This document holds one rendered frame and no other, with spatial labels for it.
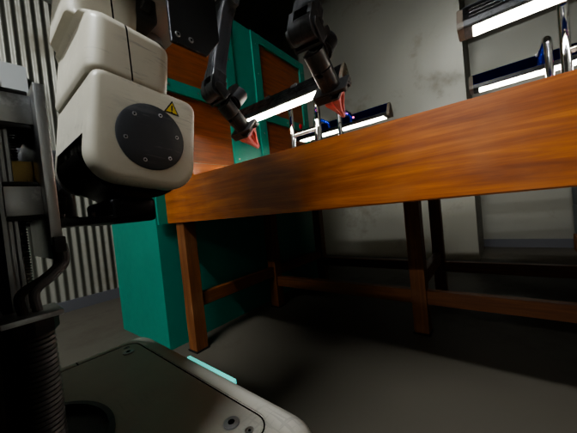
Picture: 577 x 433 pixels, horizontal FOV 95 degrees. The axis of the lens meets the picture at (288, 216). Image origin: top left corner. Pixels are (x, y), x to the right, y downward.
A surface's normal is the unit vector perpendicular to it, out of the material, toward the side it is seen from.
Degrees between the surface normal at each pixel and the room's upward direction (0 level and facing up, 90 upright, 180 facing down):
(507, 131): 90
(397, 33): 90
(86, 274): 90
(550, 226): 90
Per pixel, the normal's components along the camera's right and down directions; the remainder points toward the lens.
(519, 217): -0.63, 0.08
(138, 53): 0.77, -0.06
